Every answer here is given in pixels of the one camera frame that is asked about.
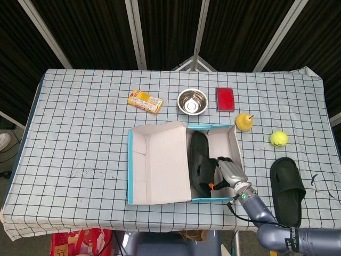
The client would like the dark white-framed folding screen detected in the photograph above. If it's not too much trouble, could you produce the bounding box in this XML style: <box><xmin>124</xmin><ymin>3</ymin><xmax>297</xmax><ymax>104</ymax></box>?
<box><xmin>0</xmin><ymin>0</ymin><xmax>341</xmax><ymax>129</ymax></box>

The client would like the red rectangular pad case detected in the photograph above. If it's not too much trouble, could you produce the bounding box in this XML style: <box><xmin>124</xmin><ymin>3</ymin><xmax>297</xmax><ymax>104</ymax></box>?
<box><xmin>215</xmin><ymin>86</ymin><xmax>236</xmax><ymax>112</ymax></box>

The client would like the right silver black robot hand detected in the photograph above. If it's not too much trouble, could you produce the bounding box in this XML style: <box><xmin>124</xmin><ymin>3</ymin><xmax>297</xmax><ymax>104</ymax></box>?
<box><xmin>207</xmin><ymin>156</ymin><xmax>249</xmax><ymax>190</ymax></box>

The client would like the stainless steel bowl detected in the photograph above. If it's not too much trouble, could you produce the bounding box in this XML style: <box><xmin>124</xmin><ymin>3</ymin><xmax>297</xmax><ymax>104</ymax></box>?
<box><xmin>177</xmin><ymin>88</ymin><xmax>209</xmax><ymax>116</ymax></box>

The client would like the white triangular metal stand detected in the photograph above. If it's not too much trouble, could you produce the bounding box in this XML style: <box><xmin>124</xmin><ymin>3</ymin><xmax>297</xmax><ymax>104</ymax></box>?
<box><xmin>174</xmin><ymin>55</ymin><xmax>218</xmax><ymax>72</ymax></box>

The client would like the black rubber slipper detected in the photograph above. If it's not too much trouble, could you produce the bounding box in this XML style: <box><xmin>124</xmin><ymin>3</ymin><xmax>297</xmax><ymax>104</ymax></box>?
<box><xmin>189</xmin><ymin>130</ymin><xmax>223</xmax><ymax>197</ymax></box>
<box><xmin>269</xmin><ymin>156</ymin><xmax>306</xmax><ymax>227</ymax></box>

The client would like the grey-blue chair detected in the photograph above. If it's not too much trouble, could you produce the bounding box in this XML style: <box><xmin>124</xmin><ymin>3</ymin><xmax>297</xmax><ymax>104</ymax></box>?
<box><xmin>113</xmin><ymin>230</ymin><xmax>222</xmax><ymax>256</ymax></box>

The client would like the yellow-green tennis ball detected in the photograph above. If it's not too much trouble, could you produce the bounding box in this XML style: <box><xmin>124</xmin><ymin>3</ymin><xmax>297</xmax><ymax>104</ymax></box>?
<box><xmin>270</xmin><ymin>130</ymin><xmax>289</xmax><ymax>147</ymax></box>

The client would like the yellow pear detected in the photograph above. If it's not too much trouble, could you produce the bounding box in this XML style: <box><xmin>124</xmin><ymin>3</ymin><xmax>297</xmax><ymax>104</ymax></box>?
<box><xmin>236</xmin><ymin>113</ymin><xmax>255</xmax><ymax>132</ymax></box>

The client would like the brown paper bag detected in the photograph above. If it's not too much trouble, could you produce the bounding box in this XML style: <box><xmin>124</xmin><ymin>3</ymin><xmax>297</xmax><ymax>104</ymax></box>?
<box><xmin>177</xmin><ymin>230</ymin><xmax>208</xmax><ymax>243</ymax></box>

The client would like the light blue open shoe box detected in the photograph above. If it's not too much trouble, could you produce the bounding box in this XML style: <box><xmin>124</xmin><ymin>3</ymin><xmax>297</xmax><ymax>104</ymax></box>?
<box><xmin>127</xmin><ymin>121</ymin><xmax>245</xmax><ymax>205</ymax></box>

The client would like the yellow snack packet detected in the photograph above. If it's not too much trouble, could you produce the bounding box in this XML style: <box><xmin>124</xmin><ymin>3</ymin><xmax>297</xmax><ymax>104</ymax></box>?
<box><xmin>127</xmin><ymin>89</ymin><xmax>164</xmax><ymax>115</ymax></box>

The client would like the metal table leg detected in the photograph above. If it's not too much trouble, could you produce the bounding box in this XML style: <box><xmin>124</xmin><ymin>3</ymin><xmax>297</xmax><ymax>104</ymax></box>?
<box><xmin>231</xmin><ymin>231</ymin><xmax>242</xmax><ymax>256</ymax></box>

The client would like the red printed snack bag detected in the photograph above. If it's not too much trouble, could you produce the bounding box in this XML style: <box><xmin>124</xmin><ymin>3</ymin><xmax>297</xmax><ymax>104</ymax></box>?
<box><xmin>51</xmin><ymin>227</ymin><xmax>114</xmax><ymax>256</ymax></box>

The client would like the blue checkered tablecloth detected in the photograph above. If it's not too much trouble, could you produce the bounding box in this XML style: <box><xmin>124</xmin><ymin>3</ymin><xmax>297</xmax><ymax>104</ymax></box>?
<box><xmin>0</xmin><ymin>66</ymin><xmax>341</xmax><ymax>242</ymax></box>

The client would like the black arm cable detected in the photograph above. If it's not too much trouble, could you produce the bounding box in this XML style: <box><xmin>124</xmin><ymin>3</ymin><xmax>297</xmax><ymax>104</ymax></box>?
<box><xmin>227</xmin><ymin>196</ymin><xmax>290</xmax><ymax>229</ymax></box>

